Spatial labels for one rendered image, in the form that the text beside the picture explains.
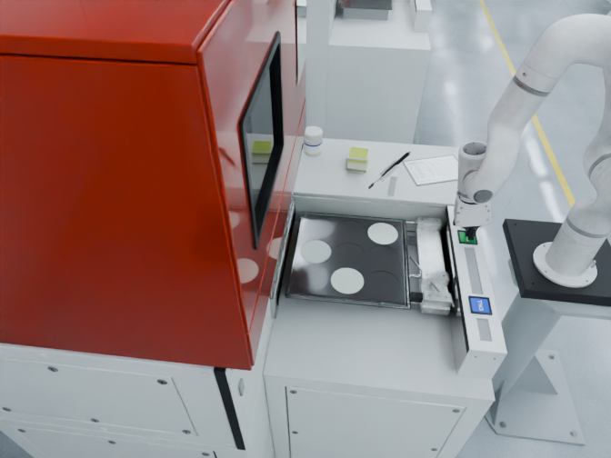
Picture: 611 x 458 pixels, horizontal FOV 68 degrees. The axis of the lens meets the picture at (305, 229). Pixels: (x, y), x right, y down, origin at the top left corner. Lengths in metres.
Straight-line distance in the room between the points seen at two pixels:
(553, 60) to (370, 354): 0.86
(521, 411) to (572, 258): 0.95
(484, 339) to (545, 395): 1.16
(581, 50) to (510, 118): 0.19
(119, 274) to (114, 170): 0.20
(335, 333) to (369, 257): 0.27
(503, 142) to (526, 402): 1.44
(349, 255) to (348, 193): 0.24
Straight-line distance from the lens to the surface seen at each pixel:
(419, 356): 1.37
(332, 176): 1.64
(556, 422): 2.38
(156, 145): 0.51
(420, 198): 1.59
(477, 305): 1.33
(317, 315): 1.40
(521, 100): 1.19
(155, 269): 0.67
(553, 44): 1.16
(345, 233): 1.52
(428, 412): 1.42
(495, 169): 1.20
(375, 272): 1.42
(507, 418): 2.30
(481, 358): 1.29
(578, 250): 1.57
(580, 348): 2.66
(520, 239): 1.72
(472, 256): 1.46
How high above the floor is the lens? 1.98
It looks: 45 degrees down
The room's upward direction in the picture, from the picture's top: straight up
